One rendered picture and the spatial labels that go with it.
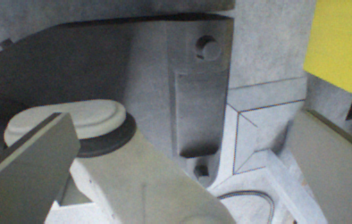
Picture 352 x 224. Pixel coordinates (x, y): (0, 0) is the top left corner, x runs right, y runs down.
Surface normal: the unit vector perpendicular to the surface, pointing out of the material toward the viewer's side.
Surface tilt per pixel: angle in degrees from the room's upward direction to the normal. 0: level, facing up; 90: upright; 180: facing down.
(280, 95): 10
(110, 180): 90
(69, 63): 0
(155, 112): 0
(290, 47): 0
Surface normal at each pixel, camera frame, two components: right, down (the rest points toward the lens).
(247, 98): 0.17, 0.33
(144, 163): -0.03, -0.86
